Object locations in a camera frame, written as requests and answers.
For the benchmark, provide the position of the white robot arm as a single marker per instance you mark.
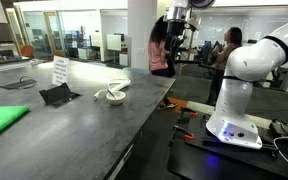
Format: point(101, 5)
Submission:
point(245, 65)

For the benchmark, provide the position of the orange black clamp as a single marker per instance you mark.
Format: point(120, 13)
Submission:
point(186, 133)

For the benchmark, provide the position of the white bowl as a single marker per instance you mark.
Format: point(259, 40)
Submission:
point(120, 97)

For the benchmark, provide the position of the black table outlet box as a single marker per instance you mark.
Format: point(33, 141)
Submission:
point(58, 96)

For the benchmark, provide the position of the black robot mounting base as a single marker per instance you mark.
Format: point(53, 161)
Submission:
point(208, 158)

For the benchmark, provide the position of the person in pink shirt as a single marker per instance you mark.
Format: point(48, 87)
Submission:
point(157, 56)

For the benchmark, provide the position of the white paper sign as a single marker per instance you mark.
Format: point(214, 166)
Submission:
point(60, 70)

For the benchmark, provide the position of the seated person dark hair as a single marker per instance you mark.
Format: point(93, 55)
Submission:
point(233, 39)

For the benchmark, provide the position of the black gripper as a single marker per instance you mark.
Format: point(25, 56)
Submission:
point(175, 29)

